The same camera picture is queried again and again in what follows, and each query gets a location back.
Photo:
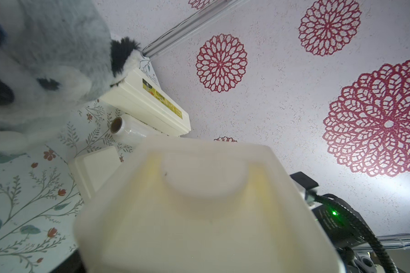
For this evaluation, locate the back right wrap roll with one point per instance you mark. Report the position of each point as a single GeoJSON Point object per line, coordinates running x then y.
{"type": "Point", "coordinates": [130, 131]}

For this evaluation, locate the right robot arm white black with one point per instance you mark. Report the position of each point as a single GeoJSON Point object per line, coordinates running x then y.
{"type": "Point", "coordinates": [344, 227]}

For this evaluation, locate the cream wrap dispenser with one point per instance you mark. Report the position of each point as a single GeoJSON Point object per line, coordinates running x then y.
{"type": "Point", "coordinates": [193, 206]}

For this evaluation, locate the back right cream dispenser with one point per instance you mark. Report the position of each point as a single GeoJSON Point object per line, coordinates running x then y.
{"type": "Point", "coordinates": [144, 100]}

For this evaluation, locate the grey husky plush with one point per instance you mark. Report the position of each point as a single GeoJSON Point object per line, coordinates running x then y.
{"type": "Point", "coordinates": [55, 56]}

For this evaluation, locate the floral table mat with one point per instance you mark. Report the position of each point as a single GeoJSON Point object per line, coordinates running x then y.
{"type": "Point", "coordinates": [39, 198]}

